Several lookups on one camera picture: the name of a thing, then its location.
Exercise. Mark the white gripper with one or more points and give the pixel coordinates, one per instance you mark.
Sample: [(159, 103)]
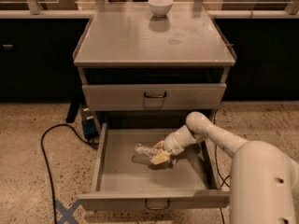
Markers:
[(171, 144)]

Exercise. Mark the clear plastic water bottle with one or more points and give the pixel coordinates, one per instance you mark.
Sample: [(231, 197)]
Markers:
[(142, 155)]

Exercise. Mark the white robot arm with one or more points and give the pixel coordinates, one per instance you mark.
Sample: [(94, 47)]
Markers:
[(264, 181)]

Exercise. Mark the open grey middle drawer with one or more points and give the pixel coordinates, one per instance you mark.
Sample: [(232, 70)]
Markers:
[(121, 182)]

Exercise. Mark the closed grey top drawer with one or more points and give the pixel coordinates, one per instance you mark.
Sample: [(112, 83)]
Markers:
[(153, 96)]

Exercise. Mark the grey metal drawer cabinet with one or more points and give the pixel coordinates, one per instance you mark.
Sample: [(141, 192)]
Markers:
[(125, 44)]

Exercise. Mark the blue power box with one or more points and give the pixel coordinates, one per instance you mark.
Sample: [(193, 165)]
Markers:
[(88, 122)]

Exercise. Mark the blue tape cross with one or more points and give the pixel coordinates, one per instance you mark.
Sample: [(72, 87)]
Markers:
[(67, 214)]

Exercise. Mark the white ceramic bowl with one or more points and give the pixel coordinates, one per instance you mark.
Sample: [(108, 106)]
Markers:
[(160, 8)]

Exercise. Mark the dark counter cabinet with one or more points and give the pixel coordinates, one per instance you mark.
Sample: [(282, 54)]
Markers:
[(36, 59)]

